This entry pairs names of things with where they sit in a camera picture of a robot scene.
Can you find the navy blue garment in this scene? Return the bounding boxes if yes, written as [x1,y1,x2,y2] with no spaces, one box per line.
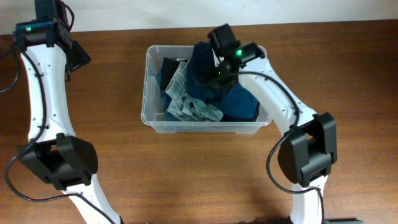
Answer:
[187,42,259,122]

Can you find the light blue denim jeans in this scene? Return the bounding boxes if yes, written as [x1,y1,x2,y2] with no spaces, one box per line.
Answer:
[165,60,223,122]

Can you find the black Nike t-shirt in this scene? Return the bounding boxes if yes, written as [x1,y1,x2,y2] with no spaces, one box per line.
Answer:
[157,57,188,90]

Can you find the dark blue denim jeans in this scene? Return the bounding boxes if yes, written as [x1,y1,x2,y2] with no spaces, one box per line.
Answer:
[155,68,181,122]

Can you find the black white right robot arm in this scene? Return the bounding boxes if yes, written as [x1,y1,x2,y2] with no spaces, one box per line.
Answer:
[208,24,337,223]

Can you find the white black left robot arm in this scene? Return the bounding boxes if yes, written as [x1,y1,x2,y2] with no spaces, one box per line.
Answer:
[13,0,123,223]

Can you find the clear plastic storage bin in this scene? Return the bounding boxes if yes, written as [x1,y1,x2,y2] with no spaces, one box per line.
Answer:
[141,45,272,134]

